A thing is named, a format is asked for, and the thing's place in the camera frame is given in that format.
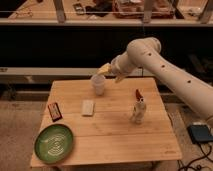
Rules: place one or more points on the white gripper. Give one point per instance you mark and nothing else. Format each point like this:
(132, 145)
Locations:
(121, 66)

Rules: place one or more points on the white sponge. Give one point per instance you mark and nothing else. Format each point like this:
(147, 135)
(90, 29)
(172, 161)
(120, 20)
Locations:
(87, 107)

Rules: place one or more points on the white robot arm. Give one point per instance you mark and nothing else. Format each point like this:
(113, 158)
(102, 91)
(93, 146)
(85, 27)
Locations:
(145, 53)

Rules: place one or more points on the green ceramic bowl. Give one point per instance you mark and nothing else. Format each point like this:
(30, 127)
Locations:
(54, 143)

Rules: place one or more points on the translucent plastic cup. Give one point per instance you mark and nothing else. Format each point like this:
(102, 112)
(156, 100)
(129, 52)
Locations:
(98, 83)

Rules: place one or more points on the white chicken figurine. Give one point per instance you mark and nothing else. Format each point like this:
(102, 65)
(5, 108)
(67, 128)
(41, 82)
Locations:
(139, 108)

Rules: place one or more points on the wooden table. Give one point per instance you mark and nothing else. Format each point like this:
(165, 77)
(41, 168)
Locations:
(108, 136)

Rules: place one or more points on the red tray on shelf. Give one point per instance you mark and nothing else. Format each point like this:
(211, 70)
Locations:
(136, 8)

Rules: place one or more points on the long metal shelf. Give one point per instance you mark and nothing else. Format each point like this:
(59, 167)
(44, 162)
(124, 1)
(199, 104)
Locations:
(74, 13)

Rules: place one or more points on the small red black box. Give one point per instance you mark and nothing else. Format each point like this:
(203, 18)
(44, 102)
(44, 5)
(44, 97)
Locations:
(54, 111)

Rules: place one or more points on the dark blue box on floor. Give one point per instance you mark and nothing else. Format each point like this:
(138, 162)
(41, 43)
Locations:
(199, 134)

